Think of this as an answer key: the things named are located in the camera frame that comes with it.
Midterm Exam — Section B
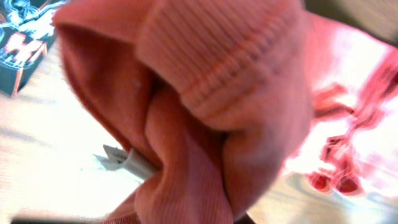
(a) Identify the red orange t-shirt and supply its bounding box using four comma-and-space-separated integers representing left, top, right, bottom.
53, 0, 397, 223

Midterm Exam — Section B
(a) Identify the black patterned folded garment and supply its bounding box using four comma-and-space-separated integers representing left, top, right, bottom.
1, 0, 68, 98

